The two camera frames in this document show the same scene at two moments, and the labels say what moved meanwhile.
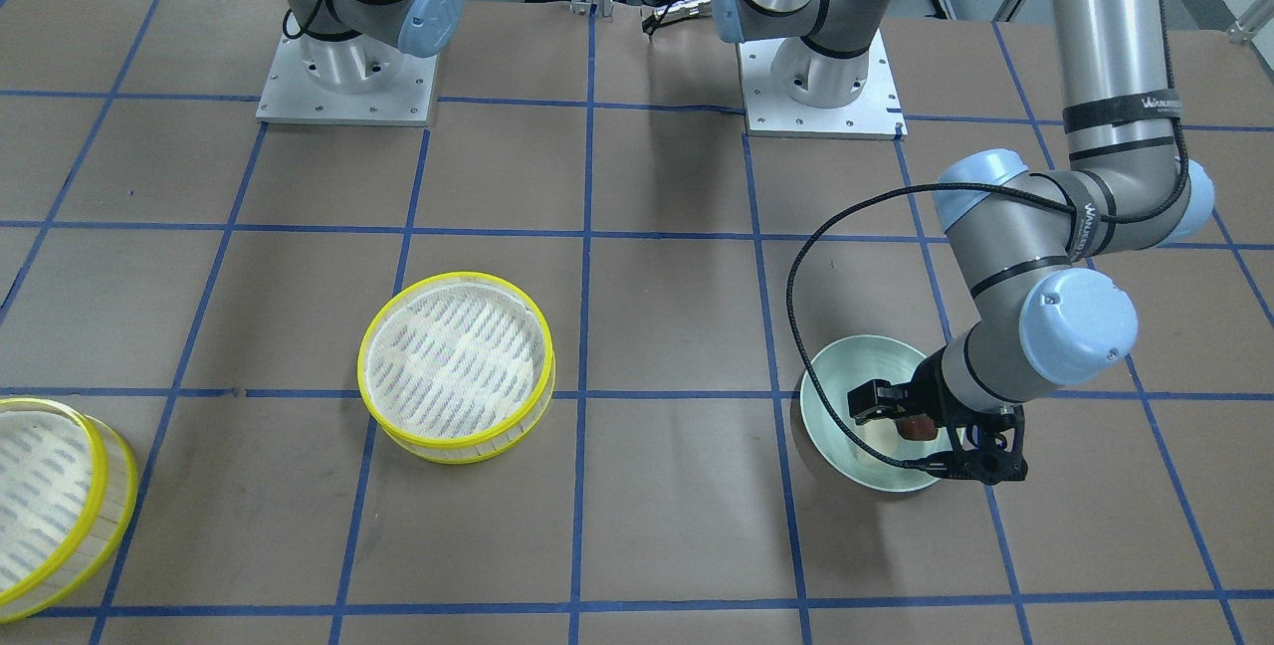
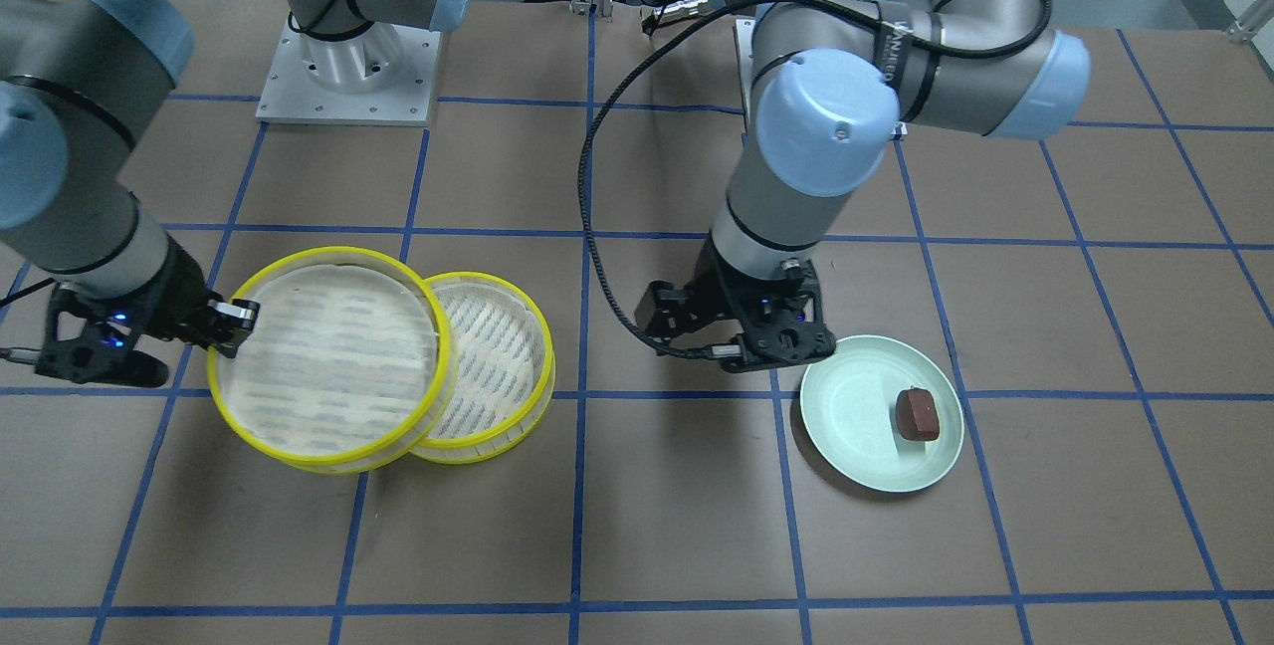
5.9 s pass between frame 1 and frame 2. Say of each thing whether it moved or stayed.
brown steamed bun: stayed
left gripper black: moved
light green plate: stayed
